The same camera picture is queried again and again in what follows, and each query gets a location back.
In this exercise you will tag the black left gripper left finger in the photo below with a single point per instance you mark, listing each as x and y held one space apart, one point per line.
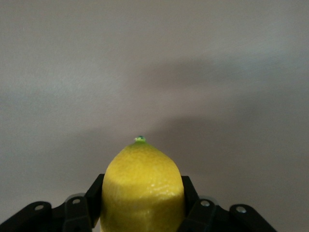
79 210

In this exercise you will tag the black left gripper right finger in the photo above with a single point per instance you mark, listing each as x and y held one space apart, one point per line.
205 212

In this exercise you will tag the yellow lemon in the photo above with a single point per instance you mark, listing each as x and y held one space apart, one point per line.
142 188

